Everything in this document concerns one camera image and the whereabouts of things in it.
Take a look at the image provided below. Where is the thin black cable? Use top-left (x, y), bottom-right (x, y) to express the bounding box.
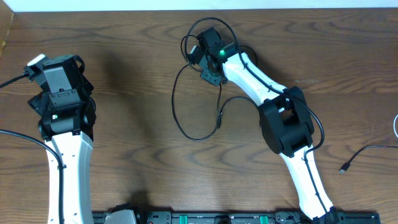
top-left (171, 34), bottom-right (261, 142)

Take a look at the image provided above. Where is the thick black USB cable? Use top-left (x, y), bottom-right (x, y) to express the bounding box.
top-left (338, 144), bottom-right (398, 175)

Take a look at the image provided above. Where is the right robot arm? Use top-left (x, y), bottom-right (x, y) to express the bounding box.
top-left (190, 28), bottom-right (338, 223)

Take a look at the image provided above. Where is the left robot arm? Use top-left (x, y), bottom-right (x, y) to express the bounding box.
top-left (25, 54), bottom-right (96, 223)

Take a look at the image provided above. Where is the cardboard side panel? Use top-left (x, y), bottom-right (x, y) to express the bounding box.
top-left (0, 0), bottom-right (14, 55)

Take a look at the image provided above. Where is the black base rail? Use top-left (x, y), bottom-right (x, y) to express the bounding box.
top-left (93, 203), bottom-right (381, 224)

